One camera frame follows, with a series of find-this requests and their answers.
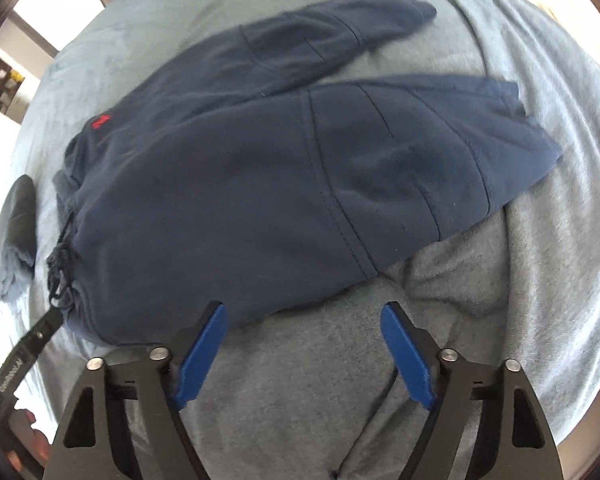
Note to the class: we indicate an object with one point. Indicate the grey bed blanket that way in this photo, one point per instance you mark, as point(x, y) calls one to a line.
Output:
point(310, 392)

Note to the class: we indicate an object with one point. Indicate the navy blue sweatpants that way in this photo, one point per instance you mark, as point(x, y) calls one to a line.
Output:
point(238, 173)

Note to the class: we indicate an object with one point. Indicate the person's left hand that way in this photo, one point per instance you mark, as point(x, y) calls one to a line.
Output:
point(21, 422)

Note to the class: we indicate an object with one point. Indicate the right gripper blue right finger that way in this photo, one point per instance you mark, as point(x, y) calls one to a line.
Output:
point(413, 351)

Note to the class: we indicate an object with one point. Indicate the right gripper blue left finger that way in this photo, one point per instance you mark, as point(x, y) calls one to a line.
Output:
point(193, 352)

